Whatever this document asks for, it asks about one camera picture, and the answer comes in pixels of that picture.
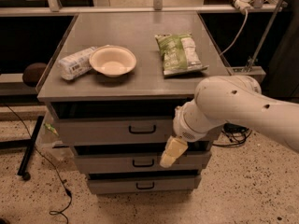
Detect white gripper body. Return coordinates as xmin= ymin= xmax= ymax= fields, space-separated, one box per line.
xmin=173 ymin=100 xmax=224 ymax=142

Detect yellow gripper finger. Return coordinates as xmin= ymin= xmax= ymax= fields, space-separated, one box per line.
xmin=160 ymin=136 xmax=188 ymax=168

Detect grey top drawer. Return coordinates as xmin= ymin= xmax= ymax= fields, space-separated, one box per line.
xmin=46 ymin=100 xmax=222 ymax=147

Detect grey drawer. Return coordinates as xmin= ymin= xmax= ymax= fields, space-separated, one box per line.
xmin=46 ymin=100 xmax=222 ymax=147
xmin=72 ymin=142 xmax=211 ymax=175
xmin=87 ymin=170 xmax=201 ymax=194

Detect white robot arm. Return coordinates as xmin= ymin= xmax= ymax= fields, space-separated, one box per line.
xmin=160 ymin=76 xmax=299 ymax=168

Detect grey bottom drawer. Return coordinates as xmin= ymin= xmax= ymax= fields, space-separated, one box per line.
xmin=87 ymin=170 xmax=201 ymax=194

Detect grey drawer cabinet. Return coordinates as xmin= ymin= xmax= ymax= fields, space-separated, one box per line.
xmin=36 ymin=10 xmax=240 ymax=196

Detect grey middle drawer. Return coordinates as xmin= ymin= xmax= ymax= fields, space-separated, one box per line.
xmin=72 ymin=142 xmax=211 ymax=175

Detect green chip bag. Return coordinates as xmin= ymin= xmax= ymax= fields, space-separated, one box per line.
xmin=155 ymin=33 xmax=208 ymax=77

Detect white paper bowl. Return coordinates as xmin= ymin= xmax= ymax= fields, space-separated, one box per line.
xmin=89 ymin=45 xmax=136 ymax=77

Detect clear plastic bag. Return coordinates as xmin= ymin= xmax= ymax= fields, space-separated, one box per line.
xmin=36 ymin=111 xmax=73 ymax=161

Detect white wrapped package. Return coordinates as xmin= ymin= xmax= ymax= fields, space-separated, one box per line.
xmin=58 ymin=47 xmax=96 ymax=80

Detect black stand leg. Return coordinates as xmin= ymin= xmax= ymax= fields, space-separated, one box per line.
xmin=0 ymin=116 xmax=44 ymax=181

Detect brown round ball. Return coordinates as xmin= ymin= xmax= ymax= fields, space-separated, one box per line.
xmin=22 ymin=63 xmax=47 ymax=87

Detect metal diagonal pole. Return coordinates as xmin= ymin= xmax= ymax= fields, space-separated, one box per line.
xmin=245 ymin=0 xmax=284 ymax=70

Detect black cable bundle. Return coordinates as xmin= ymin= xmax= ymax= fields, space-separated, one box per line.
xmin=212 ymin=122 xmax=253 ymax=147

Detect grey metal bracket box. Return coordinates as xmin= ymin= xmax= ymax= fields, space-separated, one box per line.
xmin=227 ymin=66 xmax=266 ymax=84

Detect white power cable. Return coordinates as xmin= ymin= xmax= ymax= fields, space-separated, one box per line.
xmin=219 ymin=8 xmax=249 ymax=57

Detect black floor cable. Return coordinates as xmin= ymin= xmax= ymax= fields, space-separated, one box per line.
xmin=3 ymin=103 xmax=73 ymax=224

